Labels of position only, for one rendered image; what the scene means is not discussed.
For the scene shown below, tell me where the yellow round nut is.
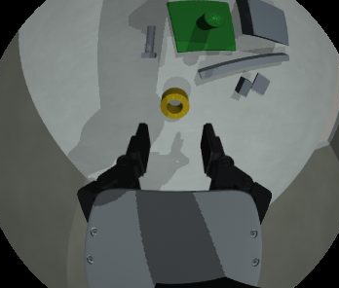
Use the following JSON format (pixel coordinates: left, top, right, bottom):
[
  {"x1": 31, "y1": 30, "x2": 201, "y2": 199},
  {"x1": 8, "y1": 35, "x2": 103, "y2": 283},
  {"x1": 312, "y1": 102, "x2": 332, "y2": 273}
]
[{"x1": 161, "y1": 88, "x2": 190, "y2": 119}]

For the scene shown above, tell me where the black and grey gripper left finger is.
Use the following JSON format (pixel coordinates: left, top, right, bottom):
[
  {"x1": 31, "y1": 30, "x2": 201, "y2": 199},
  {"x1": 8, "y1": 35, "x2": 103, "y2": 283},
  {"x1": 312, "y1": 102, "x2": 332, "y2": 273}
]
[{"x1": 77, "y1": 123, "x2": 151, "y2": 223}]

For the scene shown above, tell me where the grey long flat bar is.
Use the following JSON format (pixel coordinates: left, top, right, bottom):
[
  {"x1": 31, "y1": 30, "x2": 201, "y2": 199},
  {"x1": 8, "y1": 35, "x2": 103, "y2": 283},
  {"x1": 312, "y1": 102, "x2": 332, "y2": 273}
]
[{"x1": 198, "y1": 53, "x2": 289, "y2": 80}]

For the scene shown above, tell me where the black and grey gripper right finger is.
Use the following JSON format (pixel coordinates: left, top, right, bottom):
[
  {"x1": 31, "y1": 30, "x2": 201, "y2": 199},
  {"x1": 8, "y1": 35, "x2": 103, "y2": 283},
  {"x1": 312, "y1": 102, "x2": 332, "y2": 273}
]
[{"x1": 201, "y1": 124, "x2": 272, "y2": 225}]

